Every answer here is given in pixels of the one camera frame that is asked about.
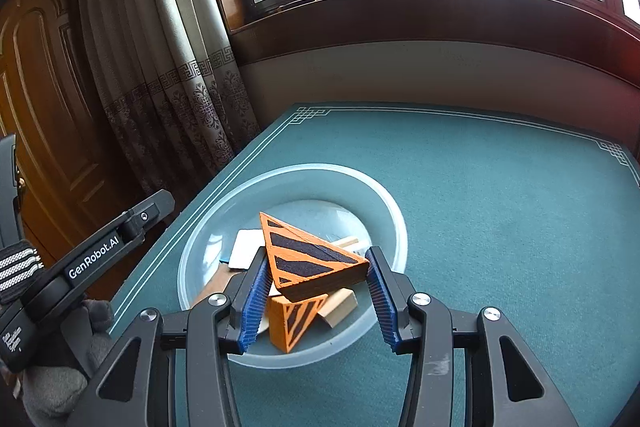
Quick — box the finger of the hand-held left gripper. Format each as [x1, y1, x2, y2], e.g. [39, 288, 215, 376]
[120, 189, 176, 243]

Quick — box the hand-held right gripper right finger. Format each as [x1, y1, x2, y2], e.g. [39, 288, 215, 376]
[365, 246, 576, 427]

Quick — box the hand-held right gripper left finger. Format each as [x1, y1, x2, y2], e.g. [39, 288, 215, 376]
[65, 246, 273, 427]

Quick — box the orange striped triangular block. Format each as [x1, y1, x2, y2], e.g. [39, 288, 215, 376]
[267, 294, 328, 354]
[259, 212, 371, 304]

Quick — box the white charger plug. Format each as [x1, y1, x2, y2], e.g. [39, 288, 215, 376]
[227, 229, 265, 269]

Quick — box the small square wooden block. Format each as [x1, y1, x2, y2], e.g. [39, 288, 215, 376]
[336, 234, 373, 253]

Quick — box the clear plastic bowl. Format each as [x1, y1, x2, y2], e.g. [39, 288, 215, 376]
[177, 163, 408, 369]

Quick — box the person's left hand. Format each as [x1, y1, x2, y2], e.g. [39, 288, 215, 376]
[20, 299, 118, 427]

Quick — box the wooden door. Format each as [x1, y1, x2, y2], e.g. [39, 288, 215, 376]
[0, 0, 166, 303]

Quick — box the beige patterned curtain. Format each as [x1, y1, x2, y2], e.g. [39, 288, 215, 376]
[77, 0, 263, 208]

